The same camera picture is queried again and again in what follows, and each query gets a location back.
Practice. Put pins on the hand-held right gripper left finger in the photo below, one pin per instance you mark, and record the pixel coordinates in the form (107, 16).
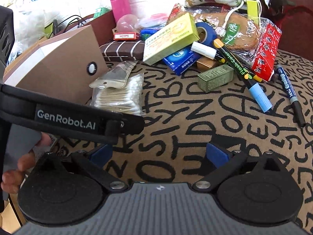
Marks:
(100, 153)

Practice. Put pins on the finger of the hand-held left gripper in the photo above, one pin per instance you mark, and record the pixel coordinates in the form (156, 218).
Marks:
(127, 127)

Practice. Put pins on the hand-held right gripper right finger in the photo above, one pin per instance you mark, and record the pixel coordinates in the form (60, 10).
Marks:
(216, 154)

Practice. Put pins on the cotton swab pack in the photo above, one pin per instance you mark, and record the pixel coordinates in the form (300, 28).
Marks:
(122, 95)

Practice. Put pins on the grey plastic sachet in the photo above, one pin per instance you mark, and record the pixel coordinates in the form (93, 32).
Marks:
(115, 74)

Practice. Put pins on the brown cardboard box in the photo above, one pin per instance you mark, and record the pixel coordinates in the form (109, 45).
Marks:
(66, 61)

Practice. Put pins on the black marker light-blue cap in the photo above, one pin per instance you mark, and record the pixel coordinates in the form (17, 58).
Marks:
(240, 73)

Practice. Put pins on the yellow-green medicine box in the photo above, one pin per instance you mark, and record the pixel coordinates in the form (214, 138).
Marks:
(171, 39)

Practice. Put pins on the white tube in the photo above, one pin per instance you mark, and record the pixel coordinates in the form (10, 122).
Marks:
(204, 50)

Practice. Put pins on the person's left hand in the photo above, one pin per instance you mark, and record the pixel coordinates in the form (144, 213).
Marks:
(13, 181)

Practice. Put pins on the letter-print brown mat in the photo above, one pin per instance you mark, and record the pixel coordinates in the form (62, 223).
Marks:
(195, 117)

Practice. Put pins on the small green box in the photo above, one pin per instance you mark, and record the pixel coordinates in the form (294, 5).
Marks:
(215, 78)

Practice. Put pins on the brown striped case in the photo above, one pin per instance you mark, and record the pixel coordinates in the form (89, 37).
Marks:
(122, 50)

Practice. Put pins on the blue foil packet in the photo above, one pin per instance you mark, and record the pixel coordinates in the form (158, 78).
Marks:
(179, 60)

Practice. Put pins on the small gold box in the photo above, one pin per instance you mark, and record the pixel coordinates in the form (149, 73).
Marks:
(207, 64)

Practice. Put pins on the red label case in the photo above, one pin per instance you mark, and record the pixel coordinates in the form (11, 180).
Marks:
(125, 36)

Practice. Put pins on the black pen blue label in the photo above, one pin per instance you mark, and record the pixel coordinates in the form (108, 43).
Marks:
(289, 93)

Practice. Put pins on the blue floss box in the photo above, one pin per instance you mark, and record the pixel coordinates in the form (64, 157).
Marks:
(149, 32)

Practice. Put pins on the maroon cardboard box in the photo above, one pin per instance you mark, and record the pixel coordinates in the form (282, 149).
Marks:
(102, 27)

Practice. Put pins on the white plastic bag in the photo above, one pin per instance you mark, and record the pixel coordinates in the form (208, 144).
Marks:
(29, 22)

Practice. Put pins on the pink round bulb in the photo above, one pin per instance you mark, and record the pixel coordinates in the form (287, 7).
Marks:
(126, 23)

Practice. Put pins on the pink item in clear packet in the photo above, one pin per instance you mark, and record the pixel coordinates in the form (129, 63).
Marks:
(154, 20)

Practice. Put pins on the green carton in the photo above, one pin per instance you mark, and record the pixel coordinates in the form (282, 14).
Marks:
(101, 11)

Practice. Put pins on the red snack packet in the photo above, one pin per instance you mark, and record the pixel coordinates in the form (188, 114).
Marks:
(265, 53)

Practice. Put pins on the blue tape roll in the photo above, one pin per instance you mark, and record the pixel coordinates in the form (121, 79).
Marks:
(207, 33)

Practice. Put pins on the pink thermos bottle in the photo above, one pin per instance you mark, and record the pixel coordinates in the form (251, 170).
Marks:
(120, 5)

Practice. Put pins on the brown insole in plastic wrap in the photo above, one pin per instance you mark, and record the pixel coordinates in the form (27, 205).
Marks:
(247, 31)

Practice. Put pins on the yellow-green slim box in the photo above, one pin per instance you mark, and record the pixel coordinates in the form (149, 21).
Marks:
(253, 11)

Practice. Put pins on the dark red chair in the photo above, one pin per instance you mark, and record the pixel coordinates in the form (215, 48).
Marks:
(298, 27)

